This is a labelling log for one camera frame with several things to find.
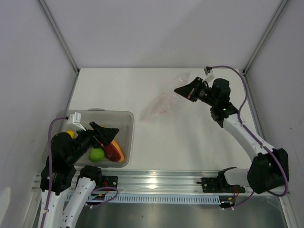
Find green toy lime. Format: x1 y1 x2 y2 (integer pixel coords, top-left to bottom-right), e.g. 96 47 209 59
89 148 105 162

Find yellow toy fruit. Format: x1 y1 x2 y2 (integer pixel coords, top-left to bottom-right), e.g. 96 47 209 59
66 130 76 139

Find white slotted cable duct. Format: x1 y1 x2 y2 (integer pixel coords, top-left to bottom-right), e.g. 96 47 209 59
86 192 221 205

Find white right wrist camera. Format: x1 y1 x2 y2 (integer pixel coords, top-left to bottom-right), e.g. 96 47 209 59
203 66 214 83

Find orange red toy hot dog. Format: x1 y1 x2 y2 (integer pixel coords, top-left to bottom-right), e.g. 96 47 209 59
103 140 125 162

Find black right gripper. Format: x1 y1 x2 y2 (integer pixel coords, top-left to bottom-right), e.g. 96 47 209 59
174 77 217 107

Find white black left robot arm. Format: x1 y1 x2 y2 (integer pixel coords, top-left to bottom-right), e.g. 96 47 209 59
38 122 119 228

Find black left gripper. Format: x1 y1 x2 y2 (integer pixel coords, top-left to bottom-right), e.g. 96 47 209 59
67 120 119 163

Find clear grey plastic bin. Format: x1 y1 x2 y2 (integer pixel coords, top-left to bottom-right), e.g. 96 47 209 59
51 110 134 168

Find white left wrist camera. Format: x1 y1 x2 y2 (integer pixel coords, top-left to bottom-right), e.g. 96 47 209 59
67 112 86 131

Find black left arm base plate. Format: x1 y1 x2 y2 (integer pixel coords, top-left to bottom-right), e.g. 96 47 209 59
101 175 118 191

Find left aluminium frame post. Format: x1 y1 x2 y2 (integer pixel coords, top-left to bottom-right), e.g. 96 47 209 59
37 0 79 75

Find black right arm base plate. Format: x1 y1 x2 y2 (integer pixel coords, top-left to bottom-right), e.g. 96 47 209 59
196 177 246 193

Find clear pink zip top bag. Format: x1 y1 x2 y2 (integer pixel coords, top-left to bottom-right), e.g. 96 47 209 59
140 70 191 121

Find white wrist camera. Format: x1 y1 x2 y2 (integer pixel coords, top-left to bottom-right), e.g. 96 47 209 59
203 66 214 83
67 112 86 131

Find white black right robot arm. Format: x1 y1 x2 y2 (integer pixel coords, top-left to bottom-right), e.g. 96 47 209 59
174 77 289 196

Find right aluminium frame post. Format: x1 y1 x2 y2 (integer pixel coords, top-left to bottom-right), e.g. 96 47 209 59
242 0 291 76

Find aluminium frame post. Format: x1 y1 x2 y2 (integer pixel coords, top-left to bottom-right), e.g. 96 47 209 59
37 0 79 75
242 0 291 76

